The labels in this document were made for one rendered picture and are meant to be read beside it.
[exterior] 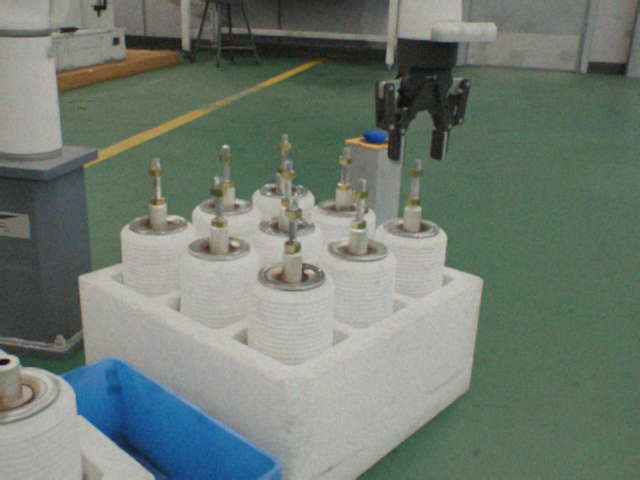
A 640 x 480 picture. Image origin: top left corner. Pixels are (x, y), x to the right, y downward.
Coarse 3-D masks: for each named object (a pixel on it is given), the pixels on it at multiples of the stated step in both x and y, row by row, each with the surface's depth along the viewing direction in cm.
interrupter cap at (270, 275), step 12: (276, 264) 79; (312, 264) 79; (264, 276) 76; (276, 276) 76; (312, 276) 76; (324, 276) 76; (276, 288) 73; (288, 288) 73; (300, 288) 73; (312, 288) 73
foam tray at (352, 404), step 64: (128, 320) 86; (192, 320) 81; (384, 320) 83; (448, 320) 91; (192, 384) 80; (256, 384) 72; (320, 384) 72; (384, 384) 82; (448, 384) 97; (320, 448) 75; (384, 448) 87
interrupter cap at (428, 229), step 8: (384, 224) 93; (392, 224) 94; (400, 224) 94; (424, 224) 94; (432, 224) 94; (392, 232) 91; (400, 232) 91; (408, 232) 91; (416, 232) 92; (424, 232) 91; (432, 232) 91
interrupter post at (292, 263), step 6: (300, 252) 75; (288, 258) 74; (294, 258) 74; (300, 258) 75; (282, 264) 75; (288, 264) 75; (294, 264) 75; (300, 264) 75; (282, 270) 76; (288, 270) 75; (294, 270) 75; (300, 270) 75; (282, 276) 76; (288, 276) 75; (294, 276) 75; (300, 276) 76
